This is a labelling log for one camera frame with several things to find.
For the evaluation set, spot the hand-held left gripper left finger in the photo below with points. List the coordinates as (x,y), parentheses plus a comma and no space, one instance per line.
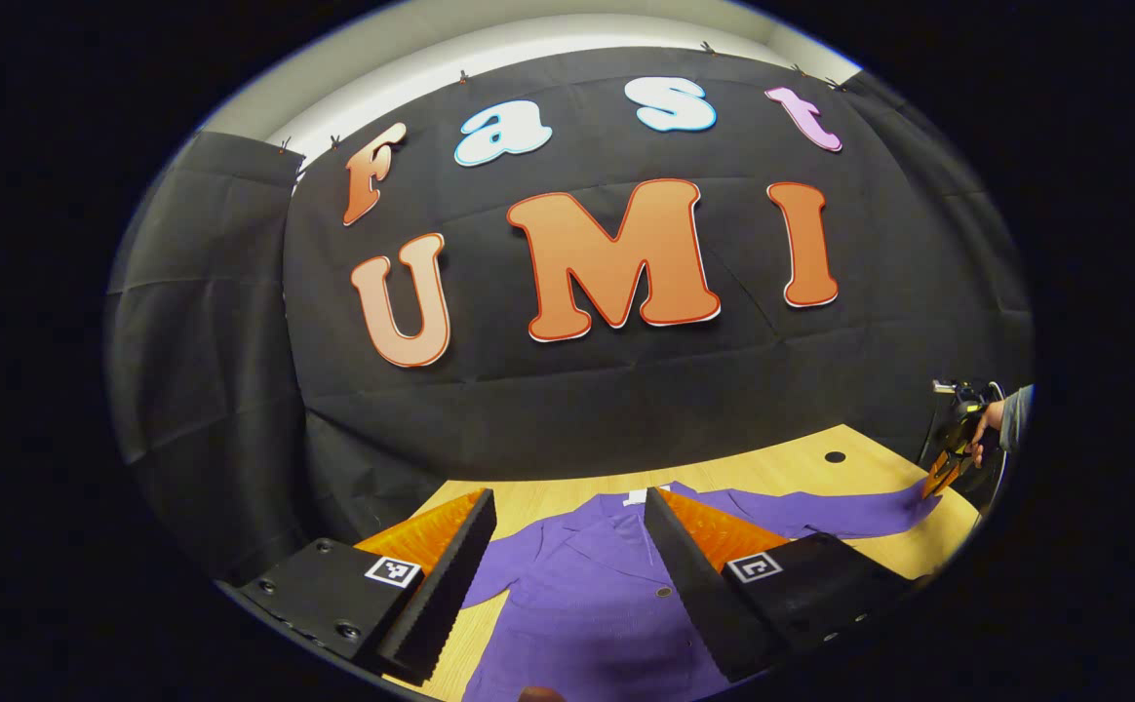
(446,590)

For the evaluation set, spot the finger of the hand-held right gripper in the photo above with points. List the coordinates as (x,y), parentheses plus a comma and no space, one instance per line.
(943,473)

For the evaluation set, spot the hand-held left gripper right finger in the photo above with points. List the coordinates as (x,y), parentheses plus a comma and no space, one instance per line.
(694,595)

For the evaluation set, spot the purple shirt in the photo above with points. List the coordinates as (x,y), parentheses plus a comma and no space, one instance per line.
(587,604)

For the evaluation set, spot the black backdrop cloth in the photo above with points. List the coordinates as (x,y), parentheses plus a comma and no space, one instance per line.
(577,409)

